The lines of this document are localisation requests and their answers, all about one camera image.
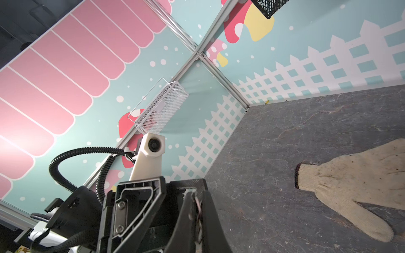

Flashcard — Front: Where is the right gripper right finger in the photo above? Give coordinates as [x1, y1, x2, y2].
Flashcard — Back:
[201, 191, 232, 253]

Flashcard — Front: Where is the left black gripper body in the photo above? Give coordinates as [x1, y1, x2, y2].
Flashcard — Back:
[97, 176, 208, 253]

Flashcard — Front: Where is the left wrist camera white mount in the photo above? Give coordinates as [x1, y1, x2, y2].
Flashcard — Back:
[129, 133, 166, 181]

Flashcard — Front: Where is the beige knit work glove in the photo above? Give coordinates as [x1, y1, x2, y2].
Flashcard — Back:
[294, 139, 405, 242]

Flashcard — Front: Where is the white mesh wall basket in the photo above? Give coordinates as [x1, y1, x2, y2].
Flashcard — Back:
[127, 78, 189, 135]

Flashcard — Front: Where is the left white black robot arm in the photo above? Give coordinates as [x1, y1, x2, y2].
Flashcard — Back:
[31, 147, 208, 253]

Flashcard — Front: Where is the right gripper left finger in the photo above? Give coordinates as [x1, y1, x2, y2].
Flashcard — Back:
[164, 191, 197, 253]

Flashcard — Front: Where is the black mesh wall basket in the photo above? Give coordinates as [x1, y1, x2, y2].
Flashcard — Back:
[251, 0, 289, 19]

